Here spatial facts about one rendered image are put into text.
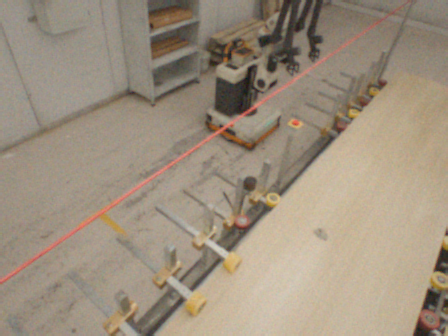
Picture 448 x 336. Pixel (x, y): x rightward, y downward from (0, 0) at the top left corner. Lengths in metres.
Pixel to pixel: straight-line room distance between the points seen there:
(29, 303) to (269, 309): 1.75
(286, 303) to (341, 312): 0.24
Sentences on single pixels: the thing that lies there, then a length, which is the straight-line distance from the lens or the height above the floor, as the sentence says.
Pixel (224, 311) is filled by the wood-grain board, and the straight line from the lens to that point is 1.48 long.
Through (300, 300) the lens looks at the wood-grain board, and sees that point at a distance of 1.56.
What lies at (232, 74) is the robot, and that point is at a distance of 3.30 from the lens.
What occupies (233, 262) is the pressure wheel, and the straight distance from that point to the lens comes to 1.50.
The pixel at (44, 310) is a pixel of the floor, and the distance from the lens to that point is 2.65.
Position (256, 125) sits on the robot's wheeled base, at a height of 0.28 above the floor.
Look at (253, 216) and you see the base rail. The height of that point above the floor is 0.70.
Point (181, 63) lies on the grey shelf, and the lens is 4.92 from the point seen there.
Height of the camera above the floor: 2.25
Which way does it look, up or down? 43 degrees down
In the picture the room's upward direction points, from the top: 6 degrees clockwise
